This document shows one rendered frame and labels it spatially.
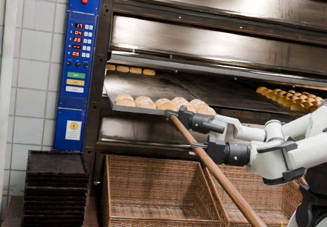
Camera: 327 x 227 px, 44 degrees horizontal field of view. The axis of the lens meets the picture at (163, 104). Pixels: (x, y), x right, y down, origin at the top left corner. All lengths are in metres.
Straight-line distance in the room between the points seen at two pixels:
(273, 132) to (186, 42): 0.72
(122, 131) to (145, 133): 0.13
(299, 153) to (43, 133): 1.43
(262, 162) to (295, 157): 0.10
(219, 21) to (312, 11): 0.57
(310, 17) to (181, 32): 0.76
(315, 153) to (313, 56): 1.33
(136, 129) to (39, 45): 0.68
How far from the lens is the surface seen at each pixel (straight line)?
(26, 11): 2.19
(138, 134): 2.30
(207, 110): 2.07
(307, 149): 1.32
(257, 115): 2.49
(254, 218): 1.08
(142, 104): 1.99
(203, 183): 2.32
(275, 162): 1.30
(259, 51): 2.42
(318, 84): 2.46
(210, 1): 2.28
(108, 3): 2.18
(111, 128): 2.28
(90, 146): 2.31
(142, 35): 2.21
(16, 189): 2.42
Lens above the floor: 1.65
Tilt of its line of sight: 12 degrees down
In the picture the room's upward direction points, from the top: 9 degrees clockwise
